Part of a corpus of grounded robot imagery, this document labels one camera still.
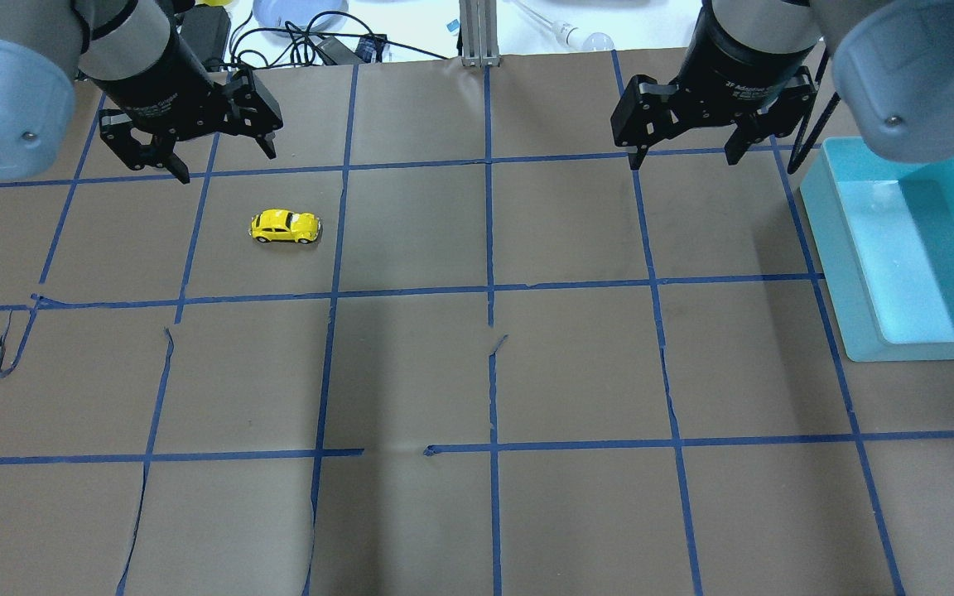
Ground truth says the aluminium frame post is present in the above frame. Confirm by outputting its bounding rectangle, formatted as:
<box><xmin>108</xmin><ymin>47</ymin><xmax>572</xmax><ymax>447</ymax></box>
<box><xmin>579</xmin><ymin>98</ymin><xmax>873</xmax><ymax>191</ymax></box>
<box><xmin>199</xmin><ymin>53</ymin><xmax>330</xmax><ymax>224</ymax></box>
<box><xmin>458</xmin><ymin>0</ymin><xmax>501</xmax><ymax>68</ymax></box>

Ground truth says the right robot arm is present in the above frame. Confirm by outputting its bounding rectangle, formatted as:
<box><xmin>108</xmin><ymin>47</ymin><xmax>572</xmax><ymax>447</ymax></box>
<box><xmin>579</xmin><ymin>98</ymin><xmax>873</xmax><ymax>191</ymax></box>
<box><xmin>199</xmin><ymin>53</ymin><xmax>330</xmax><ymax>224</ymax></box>
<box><xmin>610</xmin><ymin>1</ymin><xmax>954</xmax><ymax>170</ymax></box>

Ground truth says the light blue plate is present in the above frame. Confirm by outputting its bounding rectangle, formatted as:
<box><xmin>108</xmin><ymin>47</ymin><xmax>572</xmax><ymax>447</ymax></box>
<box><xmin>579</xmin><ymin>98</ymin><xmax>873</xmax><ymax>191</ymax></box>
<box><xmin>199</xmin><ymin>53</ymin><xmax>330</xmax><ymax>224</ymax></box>
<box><xmin>251</xmin><ymin>0</ymin><xmax>349</xmax><ymax>35</ymax></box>

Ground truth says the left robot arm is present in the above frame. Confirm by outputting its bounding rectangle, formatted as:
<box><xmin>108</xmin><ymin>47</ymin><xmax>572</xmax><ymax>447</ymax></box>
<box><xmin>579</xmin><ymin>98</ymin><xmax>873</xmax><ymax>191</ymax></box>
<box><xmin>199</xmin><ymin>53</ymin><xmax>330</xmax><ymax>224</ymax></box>
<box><xmin>0</xmin><ymin>1</ymin><xmax>283</xmax><ymax>184</ymax></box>

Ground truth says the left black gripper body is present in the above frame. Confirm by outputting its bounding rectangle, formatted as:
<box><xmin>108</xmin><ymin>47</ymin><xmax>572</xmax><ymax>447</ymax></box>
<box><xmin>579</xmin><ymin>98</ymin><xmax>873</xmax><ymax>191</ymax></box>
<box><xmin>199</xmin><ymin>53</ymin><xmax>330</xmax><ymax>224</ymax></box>
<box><xmin>99</xmin><ymin>41</ymin><xmax>254</xmax><ymax>166</ymax></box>

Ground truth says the teal plastic bin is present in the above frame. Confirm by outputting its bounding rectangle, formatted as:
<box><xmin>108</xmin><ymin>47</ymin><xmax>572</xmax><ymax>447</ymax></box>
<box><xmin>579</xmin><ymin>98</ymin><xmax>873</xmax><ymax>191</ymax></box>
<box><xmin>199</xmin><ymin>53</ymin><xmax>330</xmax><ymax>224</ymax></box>
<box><xmin>800</xmin><ymin>138</ymin><xmax>954</xmax><ymax>362</ymax></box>

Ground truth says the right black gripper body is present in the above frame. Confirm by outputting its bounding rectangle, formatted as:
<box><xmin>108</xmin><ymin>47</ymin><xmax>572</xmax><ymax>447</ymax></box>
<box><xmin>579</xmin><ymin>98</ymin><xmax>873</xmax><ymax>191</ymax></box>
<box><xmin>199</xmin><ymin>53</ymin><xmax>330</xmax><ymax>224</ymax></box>
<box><xmin>610</xmin><ymin>17</ymin><xmax>819</xmax><ymax>150</ymax></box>

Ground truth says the yellow toy beetle car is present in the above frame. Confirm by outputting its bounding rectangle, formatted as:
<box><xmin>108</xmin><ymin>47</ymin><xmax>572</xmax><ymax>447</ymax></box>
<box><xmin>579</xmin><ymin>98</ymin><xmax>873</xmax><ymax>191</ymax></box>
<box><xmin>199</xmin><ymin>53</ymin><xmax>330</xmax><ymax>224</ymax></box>
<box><xmin>249</xmin><ymin>209</ymin><xmax>323</xmax><ymax>244</ymax></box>

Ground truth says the black power adapter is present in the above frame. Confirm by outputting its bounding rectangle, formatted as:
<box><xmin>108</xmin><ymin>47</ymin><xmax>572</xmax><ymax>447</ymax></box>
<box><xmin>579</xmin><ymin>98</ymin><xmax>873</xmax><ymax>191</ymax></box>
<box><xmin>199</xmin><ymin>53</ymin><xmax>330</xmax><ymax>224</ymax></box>
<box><xmin>179</xmin><ymin>5</ymin><xmax>231</xmax><ymax>72</ymax></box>

